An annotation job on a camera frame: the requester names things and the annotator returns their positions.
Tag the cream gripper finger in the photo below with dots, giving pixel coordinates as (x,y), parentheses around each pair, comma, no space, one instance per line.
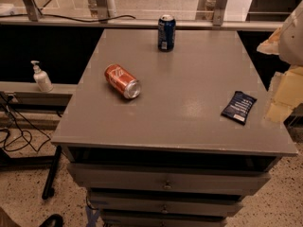
(285,94)
(271,45)

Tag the red coke can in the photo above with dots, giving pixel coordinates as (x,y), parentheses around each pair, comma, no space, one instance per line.
(123,81)

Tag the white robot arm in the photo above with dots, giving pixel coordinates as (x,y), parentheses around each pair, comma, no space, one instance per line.
(291,38)

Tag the blue soda can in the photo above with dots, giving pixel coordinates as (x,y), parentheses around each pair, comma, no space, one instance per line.
(166,32)

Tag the dark blue snack packet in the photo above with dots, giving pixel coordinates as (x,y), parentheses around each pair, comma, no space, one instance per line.
(239,107)

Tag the grey drawer cabinet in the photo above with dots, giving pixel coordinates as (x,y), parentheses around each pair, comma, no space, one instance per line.
(176,120)

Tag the top drawer with knob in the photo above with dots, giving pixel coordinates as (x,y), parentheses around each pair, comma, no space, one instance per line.
(168,179)

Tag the drawer with knob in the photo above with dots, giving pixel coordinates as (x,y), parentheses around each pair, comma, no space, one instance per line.
(164,204)
(168,179)

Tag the middle drawer with knob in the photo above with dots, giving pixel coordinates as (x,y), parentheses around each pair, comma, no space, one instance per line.
(164,204)

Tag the bottom drawer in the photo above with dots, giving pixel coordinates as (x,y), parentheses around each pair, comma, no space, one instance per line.
(148,219)

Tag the white pump sanitizer bottle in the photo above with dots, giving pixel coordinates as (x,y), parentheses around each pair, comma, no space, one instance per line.
(41,78)

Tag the black stand leg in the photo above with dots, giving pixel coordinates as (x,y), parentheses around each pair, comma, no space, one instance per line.
(49,190)

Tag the black shoe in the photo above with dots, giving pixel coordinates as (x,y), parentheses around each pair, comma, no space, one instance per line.
(53,221)

